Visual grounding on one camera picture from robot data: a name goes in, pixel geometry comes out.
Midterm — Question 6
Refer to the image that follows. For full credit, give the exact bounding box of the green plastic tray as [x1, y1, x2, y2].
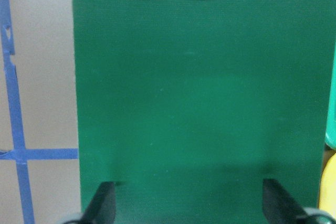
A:
[324, 48, 336, 150]

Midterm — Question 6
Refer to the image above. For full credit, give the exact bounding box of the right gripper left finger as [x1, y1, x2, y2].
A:
[81, 182, 116, 224]

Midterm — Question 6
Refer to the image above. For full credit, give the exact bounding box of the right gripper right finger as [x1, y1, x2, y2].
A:
[262, 179, 315, 224]

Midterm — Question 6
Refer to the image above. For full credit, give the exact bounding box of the yellow plastic tray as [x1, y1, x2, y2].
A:
[318, 150, 335, 218]

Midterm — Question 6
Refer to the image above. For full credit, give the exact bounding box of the green conveyor belt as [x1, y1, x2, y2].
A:
[73, 0, 335, 223]

